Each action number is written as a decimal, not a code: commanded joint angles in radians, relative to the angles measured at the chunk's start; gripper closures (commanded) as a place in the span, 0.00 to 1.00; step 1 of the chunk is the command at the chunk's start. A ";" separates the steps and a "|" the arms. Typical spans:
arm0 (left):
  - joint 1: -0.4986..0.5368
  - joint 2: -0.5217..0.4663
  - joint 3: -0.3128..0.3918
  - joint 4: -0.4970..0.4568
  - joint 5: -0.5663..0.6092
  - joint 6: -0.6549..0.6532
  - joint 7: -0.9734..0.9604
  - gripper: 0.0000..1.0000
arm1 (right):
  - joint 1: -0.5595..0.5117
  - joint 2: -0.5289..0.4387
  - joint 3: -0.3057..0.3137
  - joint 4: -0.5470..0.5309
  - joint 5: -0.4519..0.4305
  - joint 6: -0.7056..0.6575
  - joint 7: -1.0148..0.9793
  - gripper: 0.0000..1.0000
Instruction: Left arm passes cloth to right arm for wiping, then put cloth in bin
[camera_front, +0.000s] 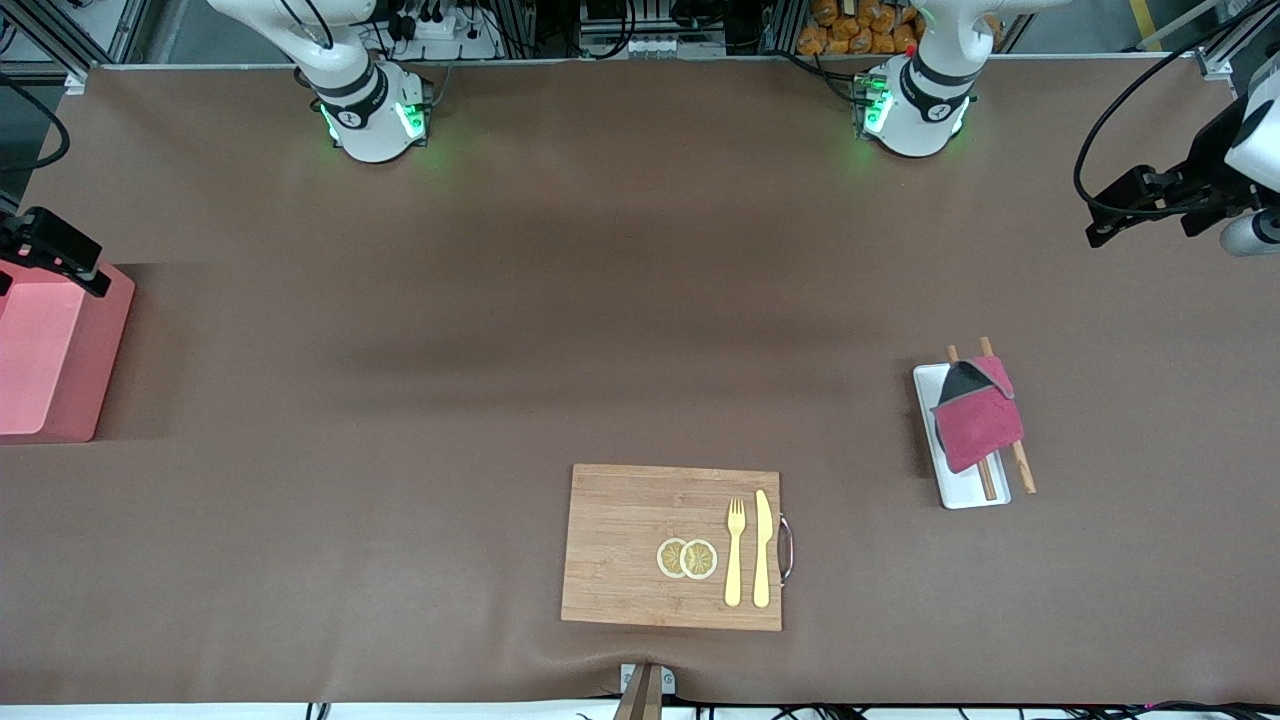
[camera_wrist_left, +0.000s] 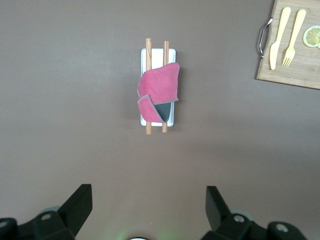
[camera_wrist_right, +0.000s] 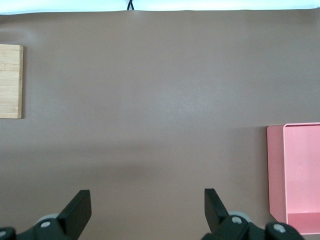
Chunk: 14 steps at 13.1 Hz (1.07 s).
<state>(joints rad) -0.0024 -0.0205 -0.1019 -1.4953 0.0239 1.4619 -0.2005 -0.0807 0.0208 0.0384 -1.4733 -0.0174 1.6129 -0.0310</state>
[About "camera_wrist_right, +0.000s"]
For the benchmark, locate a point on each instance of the brown leather table mat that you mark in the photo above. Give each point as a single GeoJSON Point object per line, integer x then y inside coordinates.
{"type": "Point", "coordinates": [160, 100]}

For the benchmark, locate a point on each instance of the bamboo cutting board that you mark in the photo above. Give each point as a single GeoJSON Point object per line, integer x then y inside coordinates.
{"type": "Point", "coordinates": [10, 82]}

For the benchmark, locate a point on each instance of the pink rectangular tray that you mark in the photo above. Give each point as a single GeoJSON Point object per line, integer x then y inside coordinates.
{"type": "Point", "coordinates": [300, 162]}

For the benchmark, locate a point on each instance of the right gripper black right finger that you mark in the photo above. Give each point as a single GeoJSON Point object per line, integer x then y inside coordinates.
{"type": "Point", "coordinates": [215, 212]}

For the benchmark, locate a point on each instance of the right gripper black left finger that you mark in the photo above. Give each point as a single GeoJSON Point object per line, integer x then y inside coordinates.
{"type": "Point", "coordinates": [75, 212]}

